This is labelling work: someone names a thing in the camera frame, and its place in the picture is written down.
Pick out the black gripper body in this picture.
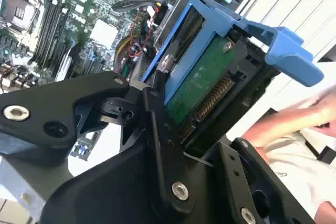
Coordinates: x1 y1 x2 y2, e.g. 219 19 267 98
39 129 237 224

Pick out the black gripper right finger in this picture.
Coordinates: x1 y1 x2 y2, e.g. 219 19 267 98
209 137 316 224

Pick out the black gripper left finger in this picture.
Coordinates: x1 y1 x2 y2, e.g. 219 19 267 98
0 70 197 215

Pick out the black disk wire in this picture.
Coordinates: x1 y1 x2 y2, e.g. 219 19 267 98
111 0 171 14

